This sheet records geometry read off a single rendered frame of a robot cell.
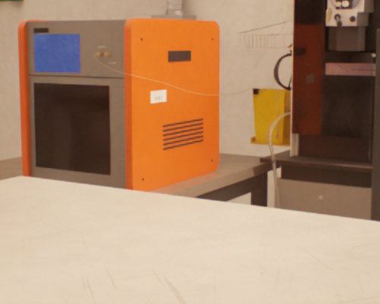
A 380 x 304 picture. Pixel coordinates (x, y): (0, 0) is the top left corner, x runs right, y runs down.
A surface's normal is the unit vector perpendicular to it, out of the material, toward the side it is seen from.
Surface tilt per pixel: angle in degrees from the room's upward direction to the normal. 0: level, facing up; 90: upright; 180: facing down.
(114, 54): 90
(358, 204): 90
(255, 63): 90
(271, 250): 0
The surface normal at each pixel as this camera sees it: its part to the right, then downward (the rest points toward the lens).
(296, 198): -0.52, 0.11
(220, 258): 0.00, -0.99
